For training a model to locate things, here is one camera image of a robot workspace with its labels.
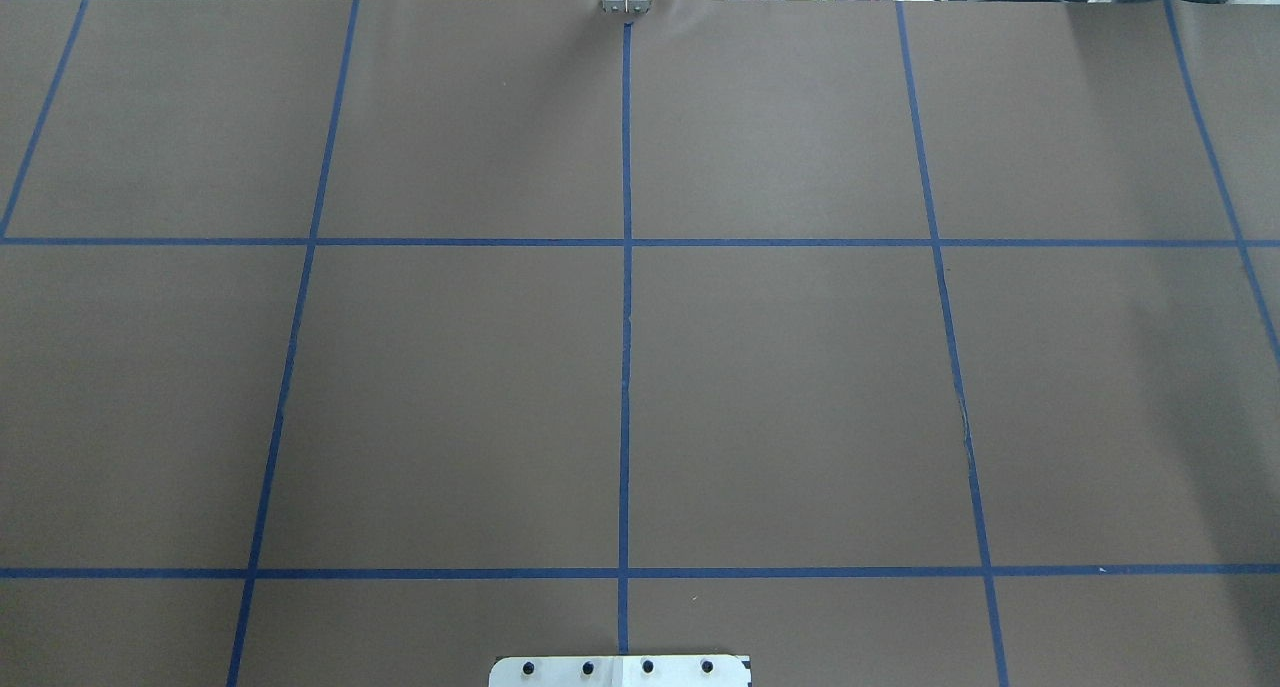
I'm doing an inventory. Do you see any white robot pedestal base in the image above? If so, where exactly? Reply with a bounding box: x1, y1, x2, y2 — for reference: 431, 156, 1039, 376
488, 654, 753, 686

